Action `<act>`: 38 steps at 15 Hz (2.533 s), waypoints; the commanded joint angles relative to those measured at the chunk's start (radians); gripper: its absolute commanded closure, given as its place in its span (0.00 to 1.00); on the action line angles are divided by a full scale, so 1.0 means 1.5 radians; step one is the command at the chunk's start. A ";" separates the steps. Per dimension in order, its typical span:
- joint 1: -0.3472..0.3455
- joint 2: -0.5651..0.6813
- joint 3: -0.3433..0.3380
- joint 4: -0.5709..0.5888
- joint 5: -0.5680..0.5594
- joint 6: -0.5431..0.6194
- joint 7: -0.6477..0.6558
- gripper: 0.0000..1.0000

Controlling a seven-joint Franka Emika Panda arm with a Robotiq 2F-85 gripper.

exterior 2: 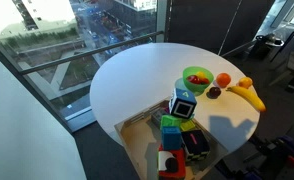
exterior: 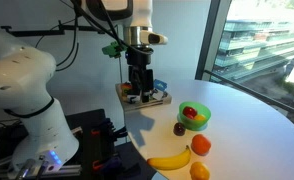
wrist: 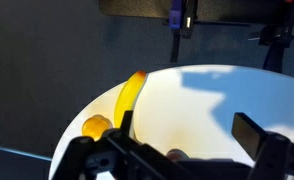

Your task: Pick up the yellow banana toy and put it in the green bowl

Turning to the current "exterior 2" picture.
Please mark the wooden tray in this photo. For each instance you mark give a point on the wooden tray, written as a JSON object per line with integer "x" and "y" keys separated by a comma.
{"x": 137, "y": 143}

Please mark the dark purple floor stand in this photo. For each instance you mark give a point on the dark purple floor stand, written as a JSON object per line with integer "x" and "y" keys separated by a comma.
{"x": 277, "y": 151}

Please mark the grey window railing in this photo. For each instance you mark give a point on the grey window railing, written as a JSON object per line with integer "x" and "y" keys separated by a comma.
{"x": 87, "y": 53}

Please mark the yellow red fruit toy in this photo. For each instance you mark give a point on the yellow red fruit toy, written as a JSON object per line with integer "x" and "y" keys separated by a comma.
{"x": 202, "y": 75}

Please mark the dark purple plum toy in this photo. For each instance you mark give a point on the dark purple plum toy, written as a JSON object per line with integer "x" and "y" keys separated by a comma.
{"x": 215, "y": 92}

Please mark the black round side table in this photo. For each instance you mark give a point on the black round side table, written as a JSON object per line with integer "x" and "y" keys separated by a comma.
{"x": 268, "y": 41}

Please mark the yellow lemon toy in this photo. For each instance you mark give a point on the yellow lemon toy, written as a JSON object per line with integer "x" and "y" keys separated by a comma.
{"x": 245, "y": 82}

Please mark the yellow banana toy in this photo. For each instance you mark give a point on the yellow banana toy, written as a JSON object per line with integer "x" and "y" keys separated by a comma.
{"x": 248, "y": 96}

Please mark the blue soft block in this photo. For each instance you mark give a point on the blue soft block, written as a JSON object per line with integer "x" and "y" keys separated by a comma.
{"x": 171, "y": 138}

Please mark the grey soft block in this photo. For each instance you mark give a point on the grey soft block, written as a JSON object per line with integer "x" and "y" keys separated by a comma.
{"x": 158, "y": 116}

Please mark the green plastic bowl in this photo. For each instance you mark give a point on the green plastic bowl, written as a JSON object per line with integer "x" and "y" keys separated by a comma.
{"x": 200, "y": 88}

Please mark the orange fruit toy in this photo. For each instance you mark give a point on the orange fruit toy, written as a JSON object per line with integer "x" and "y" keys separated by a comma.
{"x": 223, "y": 80}

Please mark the red apple toy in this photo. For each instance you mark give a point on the red apple toy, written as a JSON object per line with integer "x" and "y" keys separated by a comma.
{"x": 192, "y": 79}

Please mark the yellow green soft block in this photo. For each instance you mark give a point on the yellow green soft block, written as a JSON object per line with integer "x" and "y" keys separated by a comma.
{"x": 188, "y": 126}

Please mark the red soft block white patch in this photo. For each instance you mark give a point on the red soft block white patch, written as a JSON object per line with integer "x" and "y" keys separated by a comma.
{"x": 178, "y": 166}

